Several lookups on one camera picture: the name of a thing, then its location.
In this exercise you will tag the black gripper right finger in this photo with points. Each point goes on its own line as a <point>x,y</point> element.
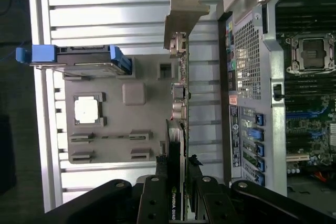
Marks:
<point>215,205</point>

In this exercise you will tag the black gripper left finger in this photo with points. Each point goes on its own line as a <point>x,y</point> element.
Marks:
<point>152,203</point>

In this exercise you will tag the grey parts rack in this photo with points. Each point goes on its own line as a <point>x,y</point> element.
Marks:
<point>113,134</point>

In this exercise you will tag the silver CPU chip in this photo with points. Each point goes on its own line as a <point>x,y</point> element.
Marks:
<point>88,111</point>

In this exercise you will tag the green motherboard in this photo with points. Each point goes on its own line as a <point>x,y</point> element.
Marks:
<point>309,129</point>

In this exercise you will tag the blue expansion slot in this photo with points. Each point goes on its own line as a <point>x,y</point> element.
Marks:
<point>302,115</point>

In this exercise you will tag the open black PC case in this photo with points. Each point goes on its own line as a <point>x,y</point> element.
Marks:
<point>275,90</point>

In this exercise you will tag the silver chipset heatsink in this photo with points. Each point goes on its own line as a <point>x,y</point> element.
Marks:
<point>333,132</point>

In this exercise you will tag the CPU socket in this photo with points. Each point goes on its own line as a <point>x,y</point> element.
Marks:
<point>312,53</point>

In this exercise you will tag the hard disk in blue caddy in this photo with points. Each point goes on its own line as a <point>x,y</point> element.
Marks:
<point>43,53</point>

